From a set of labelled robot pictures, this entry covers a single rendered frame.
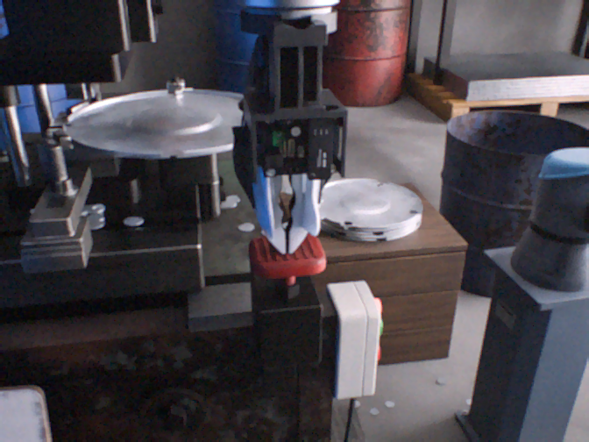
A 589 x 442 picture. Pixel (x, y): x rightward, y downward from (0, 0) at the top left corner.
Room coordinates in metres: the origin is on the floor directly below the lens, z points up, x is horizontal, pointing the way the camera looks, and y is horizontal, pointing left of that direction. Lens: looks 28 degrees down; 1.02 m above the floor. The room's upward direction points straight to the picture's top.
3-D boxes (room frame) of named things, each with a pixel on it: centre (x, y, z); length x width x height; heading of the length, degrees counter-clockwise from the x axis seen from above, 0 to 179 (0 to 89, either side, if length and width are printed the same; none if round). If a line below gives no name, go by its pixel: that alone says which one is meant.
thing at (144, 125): (0.77, 0.16, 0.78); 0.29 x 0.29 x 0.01
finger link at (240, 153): (0.46, 0.03, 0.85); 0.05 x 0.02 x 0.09; 100
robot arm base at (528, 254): (0.92, -0.49, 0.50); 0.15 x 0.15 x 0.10
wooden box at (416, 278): (1.34, -0.19, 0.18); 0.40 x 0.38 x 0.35; 100
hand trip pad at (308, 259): (0.47, 0.00, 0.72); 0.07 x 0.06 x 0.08; 100
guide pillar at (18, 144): (0.66, 0.33, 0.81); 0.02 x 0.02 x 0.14; 10
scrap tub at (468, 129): (1.65, -0.68, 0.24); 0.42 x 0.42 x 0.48
